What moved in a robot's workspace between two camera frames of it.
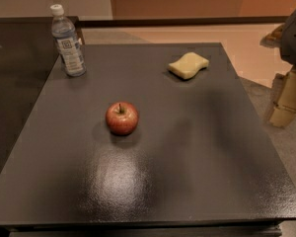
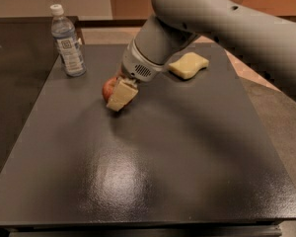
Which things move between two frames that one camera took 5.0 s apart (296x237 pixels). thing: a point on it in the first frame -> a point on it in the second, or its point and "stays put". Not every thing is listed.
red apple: x=121 y=118 -> x=109 y=87
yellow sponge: x=188 y=65 stays put
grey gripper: x=295 y=39 -> x=137 y=65
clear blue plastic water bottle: x=68 y=42 stays put
